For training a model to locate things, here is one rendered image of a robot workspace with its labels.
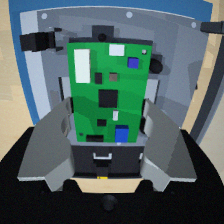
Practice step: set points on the green circuit board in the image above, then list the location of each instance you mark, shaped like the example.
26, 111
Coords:
108, 84

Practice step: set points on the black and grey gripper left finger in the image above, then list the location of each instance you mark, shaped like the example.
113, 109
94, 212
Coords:
39, 161

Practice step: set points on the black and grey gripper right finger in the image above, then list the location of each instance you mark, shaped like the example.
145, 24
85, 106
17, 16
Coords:
176, 164

